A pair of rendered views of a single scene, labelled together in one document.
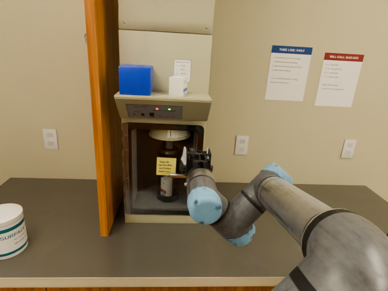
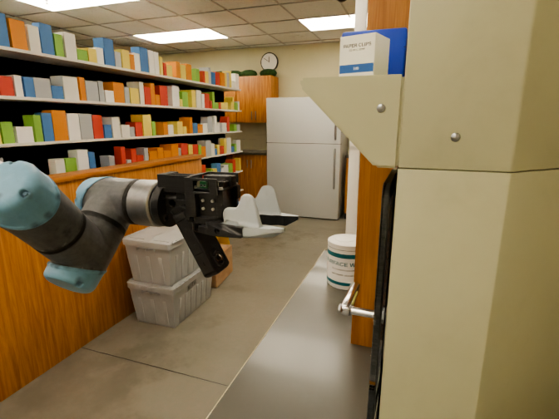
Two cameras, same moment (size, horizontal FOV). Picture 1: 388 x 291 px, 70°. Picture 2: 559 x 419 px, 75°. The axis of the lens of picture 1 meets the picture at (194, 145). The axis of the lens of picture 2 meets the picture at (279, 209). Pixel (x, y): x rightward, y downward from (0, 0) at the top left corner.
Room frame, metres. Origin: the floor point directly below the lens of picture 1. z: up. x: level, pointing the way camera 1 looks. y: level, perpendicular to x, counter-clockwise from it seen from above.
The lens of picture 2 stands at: (1.07, -0.47, 1.46)
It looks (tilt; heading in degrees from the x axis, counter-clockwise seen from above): 14 degrees down; 114
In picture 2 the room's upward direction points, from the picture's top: straight up
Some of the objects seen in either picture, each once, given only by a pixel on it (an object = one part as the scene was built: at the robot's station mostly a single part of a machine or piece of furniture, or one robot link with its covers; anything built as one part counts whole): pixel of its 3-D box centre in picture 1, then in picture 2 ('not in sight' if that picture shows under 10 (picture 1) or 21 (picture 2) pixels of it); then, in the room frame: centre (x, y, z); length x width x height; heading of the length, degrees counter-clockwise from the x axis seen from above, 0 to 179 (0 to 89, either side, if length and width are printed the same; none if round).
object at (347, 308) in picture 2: (181, 173); (361, 300); (0.98, 0.04, 1.20); 0.10 x 0.05 x 0.03; 94
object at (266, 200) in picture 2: (185, 155); (268, 204); (0.83, 0.03, 1.34); 0.09 x 0.03 x 0.06; 20
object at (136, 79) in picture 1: (136, 79); (374, 64); (0.95, 0.21, 1.55); 0.10 x 0.10 x 0.09; 4
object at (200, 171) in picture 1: (199, 183); (155, 203); (0.65, -0.02, 1.33); 0.08 x 0.05 x 0.08; 95
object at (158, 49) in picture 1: (165, 130); (487, 217); (1.14, 0.13, 1.32); 0.32 x 0.25 x 0.77; 94
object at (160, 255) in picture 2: not in sight; (171, 249); (-0.78, 1.64, 0.49); 0.60 x 0.42 x 0.33; 94
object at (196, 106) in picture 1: (164, 108); (365, 121); (0.96, 0.11, 1.46); 0.32 x 0.12 x 0.10; 94
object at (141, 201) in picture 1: (163, 172); (385, 289); (1.01, 0.12, 1.19); 0.30 x 0.01 x 0.40; 94
